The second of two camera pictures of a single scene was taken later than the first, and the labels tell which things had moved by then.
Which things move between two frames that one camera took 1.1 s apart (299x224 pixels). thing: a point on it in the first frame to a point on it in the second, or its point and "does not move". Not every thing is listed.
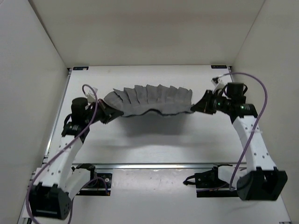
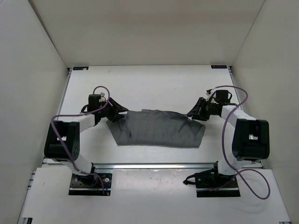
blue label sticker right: [219, 66] does not move
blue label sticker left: [80, 68] does not move
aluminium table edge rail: [159, 166] does not move
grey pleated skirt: [161, 99] to [156, 128]
